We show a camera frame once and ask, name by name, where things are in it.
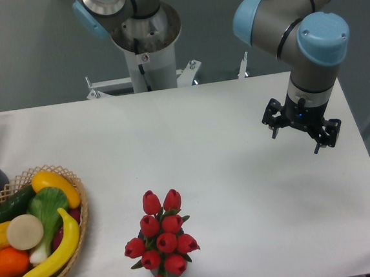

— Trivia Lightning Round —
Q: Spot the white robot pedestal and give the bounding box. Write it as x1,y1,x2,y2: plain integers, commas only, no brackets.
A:
73,2,202,99

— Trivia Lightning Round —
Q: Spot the green cucumber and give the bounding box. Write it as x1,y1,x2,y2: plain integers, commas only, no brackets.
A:
0,185,36,223

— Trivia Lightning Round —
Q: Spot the yellow squash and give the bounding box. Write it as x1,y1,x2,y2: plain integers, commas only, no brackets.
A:
31,170,81,209

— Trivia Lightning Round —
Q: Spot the yellow banana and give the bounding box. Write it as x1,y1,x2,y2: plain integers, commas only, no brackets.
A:
22,208,80,277

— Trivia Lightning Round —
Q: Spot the beige round disc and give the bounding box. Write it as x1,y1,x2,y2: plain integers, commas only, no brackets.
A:
6,214,44,251

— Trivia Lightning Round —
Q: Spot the dark grey ribbed vase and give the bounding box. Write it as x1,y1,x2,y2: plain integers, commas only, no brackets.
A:
138,229,191,277

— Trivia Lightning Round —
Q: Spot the orange fruit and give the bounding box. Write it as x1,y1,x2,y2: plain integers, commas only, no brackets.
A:
0,247,30,277

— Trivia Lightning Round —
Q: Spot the red tulip bouquet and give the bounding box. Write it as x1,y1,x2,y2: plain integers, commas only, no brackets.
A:
124,189,200,277

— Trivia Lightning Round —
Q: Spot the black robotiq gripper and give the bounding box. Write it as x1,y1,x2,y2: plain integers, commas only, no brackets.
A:
262,94,342,154

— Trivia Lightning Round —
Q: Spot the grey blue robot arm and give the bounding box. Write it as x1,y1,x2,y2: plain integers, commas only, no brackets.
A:
72,0,350,149

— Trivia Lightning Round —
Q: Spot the woven wicker basket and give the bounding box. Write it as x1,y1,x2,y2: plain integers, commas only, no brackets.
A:
0,165,88,277

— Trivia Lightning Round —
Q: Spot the dark red vegetable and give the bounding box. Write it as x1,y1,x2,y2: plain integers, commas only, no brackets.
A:
52,207,81,252

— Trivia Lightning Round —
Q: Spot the green bok choy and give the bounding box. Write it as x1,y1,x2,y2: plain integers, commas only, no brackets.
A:
27,187,69,266

